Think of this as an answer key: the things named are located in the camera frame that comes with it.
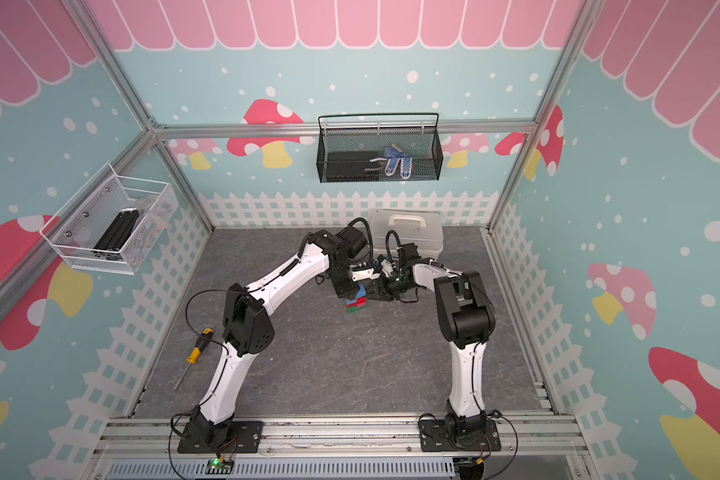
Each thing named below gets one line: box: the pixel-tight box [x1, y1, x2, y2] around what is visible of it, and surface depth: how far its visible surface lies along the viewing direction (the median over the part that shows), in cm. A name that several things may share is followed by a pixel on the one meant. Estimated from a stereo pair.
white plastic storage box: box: [368, 208, 444, 258], surface depth 108 cm
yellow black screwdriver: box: [173, 328, 214, 390], surface depth 91 cm
